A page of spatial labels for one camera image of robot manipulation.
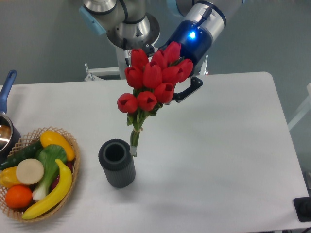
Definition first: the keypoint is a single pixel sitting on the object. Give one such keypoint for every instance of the orange plastic fruit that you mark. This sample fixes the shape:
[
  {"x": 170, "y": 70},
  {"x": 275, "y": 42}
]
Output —
[{"x": 18, "y": 197}]

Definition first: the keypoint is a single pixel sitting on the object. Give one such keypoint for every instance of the woven wicker basket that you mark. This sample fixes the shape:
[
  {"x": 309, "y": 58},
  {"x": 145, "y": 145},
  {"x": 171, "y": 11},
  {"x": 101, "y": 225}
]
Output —
[{"x": 26, "y": 140}]

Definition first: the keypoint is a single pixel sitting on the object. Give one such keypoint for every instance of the beige round slice toy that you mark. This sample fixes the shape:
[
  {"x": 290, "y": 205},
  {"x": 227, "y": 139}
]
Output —
[{"x": 29, "y": 171}]

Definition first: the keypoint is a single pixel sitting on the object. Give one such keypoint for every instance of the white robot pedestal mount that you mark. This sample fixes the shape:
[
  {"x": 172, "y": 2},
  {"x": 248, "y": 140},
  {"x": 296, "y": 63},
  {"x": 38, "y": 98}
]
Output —
[{"x": 124, "y": 61}]

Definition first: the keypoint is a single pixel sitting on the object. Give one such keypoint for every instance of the black device at edge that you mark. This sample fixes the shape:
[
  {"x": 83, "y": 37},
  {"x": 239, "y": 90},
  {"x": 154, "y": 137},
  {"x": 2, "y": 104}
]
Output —
[{"x": 303, "y": 208}]

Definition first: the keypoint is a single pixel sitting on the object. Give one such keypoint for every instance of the white frame at right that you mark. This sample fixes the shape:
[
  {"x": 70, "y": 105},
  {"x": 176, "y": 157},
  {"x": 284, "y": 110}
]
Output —
[{"x": 302, "y": 109}]

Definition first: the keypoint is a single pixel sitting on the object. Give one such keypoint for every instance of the dark grey ribbed vase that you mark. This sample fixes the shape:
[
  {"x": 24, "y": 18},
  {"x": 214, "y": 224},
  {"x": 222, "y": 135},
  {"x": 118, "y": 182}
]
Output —
[{"x": 117, "y": 162}]

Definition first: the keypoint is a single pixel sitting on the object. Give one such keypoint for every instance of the yellow squash toy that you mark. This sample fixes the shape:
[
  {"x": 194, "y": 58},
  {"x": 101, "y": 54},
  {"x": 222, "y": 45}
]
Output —
[{"x": 54, "y": 138}]

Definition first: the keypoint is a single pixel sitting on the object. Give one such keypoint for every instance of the red tulip bouquet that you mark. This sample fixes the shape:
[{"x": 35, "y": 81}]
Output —
[{"x": 153, "y": 82}]

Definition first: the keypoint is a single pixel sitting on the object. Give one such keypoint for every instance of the blue handled saucepan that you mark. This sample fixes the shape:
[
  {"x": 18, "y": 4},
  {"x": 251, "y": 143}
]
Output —
[{"x": 9, "y": 135}]

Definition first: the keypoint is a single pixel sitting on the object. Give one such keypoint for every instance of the green cucumber toy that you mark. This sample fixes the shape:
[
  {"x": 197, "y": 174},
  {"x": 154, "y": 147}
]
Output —
[{"x": 27, "y": 152}]

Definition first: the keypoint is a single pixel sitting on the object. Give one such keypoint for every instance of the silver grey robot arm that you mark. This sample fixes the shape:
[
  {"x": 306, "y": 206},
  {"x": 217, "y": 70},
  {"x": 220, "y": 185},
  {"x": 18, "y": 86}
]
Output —
[{"x": 128, "y": 26}]

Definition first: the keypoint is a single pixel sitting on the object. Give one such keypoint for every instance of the green bok choy toy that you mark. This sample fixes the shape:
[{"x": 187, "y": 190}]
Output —
[{"x": 47, "y": 158}]

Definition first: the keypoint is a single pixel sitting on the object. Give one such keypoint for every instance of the yellow plastic banana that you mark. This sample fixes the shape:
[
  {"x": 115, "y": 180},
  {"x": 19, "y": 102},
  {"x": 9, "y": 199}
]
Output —
[{"x": 53, "y": 198}]

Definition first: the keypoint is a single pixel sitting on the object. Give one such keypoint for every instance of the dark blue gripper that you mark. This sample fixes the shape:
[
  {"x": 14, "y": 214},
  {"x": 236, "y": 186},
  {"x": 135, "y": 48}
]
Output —
[{"x": 194, "y": 44}]

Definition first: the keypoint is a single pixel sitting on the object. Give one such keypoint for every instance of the yellow bell pepper toy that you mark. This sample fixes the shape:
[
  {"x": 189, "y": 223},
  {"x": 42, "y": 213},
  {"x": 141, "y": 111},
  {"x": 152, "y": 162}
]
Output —
[{"x": 8, "y": 177}]

